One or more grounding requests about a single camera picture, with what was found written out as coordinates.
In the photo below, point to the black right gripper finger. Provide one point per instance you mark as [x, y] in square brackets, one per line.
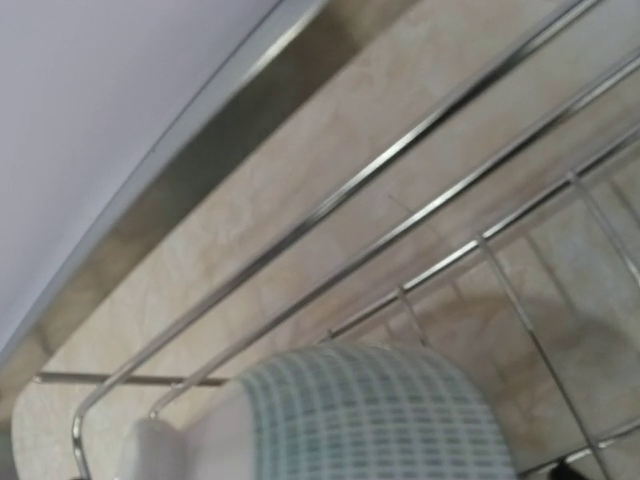
[563, 471]

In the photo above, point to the light green grid bowl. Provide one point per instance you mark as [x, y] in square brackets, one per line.
[331, 411]

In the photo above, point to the wire metal dish rack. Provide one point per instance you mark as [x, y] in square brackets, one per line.
[508, 239]

